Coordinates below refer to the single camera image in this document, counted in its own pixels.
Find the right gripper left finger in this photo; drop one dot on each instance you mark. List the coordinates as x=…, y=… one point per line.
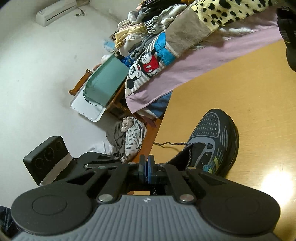
x=129, y=175

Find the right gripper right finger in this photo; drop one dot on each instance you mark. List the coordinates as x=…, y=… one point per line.
x=168, y=177

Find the black speckled shoelace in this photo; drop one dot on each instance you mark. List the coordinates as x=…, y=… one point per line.
x=176, y=154

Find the black sneaker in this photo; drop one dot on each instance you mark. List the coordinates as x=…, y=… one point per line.
x=286, y=25
x=212, y=147

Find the laundry pile on floor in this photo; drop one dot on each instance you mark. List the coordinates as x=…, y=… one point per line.
x=126, y=137

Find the wooden side table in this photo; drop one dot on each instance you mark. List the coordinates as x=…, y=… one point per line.
x=117, y=106

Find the teal storage bin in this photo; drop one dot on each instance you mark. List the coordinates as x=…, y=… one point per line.
x=105, y=80

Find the white air conditioner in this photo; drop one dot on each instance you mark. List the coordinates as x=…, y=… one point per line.
x=54, y=12

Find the folded grey striped clothes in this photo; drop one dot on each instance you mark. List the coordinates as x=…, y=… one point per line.
x=159, y=23

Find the cartoon patchwork blanket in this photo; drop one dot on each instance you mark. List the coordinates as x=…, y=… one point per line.
x=193, y=25

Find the purple bed sheet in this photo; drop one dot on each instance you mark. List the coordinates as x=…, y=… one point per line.
x=262, y=30

